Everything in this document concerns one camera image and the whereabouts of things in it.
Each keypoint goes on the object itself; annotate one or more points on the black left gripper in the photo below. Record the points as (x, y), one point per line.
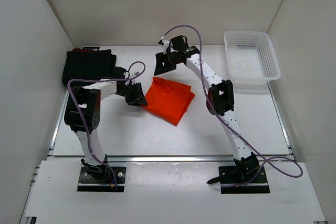
(137, 98)

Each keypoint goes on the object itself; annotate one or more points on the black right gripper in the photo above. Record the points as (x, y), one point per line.
(163, 58)

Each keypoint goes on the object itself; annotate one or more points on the black t shirt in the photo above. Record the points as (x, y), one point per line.
(88, 65)

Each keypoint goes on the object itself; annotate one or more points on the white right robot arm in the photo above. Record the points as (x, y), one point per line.
(219, 96)

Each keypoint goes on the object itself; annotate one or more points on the aluminium front table rail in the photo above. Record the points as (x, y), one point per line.
(173, 159)

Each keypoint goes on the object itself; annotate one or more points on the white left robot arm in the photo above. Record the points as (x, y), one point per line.
(83, 113)

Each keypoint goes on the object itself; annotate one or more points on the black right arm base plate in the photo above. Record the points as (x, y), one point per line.
(232, 181)

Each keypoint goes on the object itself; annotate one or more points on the dark logo sticker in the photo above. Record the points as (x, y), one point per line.
(91, 48)

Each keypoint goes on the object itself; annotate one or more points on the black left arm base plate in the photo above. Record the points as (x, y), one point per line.
(98, 179)

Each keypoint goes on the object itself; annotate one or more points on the orange t shirt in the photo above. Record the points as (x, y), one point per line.
(168, 99)

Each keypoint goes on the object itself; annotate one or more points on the white plastic laundry basket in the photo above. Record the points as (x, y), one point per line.
(251, 58)

